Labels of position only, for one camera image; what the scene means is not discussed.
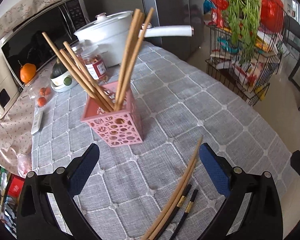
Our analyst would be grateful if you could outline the black chopstick gold band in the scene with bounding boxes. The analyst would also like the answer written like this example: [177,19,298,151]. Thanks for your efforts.
[154,184,192,240]
[170,189,198,240]

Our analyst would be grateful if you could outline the floral table cover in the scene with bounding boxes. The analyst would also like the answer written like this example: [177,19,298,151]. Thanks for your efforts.
[0,63,55,177]

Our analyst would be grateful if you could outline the grey checked tablecloth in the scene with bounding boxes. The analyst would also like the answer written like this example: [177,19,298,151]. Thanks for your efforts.
[31,43,296,239]

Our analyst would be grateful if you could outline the white remote control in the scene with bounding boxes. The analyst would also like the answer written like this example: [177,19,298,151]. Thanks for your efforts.
[31,109,44,135]

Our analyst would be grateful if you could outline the black chair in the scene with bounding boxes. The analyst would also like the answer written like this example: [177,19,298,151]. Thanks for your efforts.
[283,15,300,111]

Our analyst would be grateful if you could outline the pink perforated utensil holder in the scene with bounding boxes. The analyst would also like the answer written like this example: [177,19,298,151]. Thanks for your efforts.
[81,88,142,147]

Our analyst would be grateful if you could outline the glass jar with tomatoes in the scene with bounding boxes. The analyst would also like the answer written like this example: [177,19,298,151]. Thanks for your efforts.
[25,76,52,109]

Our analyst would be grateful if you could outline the cream air fryer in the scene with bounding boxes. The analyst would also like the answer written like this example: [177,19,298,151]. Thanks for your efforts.
[0,54,20,119]

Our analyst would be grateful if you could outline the white bowl green dot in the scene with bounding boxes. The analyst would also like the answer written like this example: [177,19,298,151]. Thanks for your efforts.
[51,70,78,93]

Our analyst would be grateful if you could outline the orange fruit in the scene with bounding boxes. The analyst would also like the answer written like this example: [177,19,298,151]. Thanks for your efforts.
[18,61,37,84]

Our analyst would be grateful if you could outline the red plastic bag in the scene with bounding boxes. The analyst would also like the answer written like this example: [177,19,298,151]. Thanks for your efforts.
[261,0,284,33]
[210,0,229,28]

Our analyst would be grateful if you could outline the dark green pumpkin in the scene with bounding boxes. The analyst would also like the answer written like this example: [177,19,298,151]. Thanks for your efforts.
[50,58,68,79]

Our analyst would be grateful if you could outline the red labelled jar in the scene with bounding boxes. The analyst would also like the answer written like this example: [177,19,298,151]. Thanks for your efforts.
[81,45,108,83]

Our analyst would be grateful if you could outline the green leafy vegetables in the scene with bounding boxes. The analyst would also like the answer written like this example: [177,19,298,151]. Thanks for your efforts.
[225,0,261,64]

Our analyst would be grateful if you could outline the black microwave oven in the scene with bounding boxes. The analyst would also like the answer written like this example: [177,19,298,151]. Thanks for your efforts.
[1,0,89,88]

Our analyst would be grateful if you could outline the red goji jar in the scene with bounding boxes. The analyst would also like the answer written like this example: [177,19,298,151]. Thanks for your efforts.
[71,40,91,64]

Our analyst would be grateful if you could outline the blue plastic bag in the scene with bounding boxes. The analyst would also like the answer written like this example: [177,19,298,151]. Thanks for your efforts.
[203,0,216,14]

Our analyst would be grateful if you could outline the grey refrigerator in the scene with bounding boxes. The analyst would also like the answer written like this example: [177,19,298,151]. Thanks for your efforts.
[83,0,204,61]

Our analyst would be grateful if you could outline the white electric cooking pot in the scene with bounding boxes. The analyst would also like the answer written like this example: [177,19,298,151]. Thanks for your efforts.
[75,11,194,67]

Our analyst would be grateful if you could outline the black wire rack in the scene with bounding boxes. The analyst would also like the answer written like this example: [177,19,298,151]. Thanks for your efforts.
[206,0,284,106]

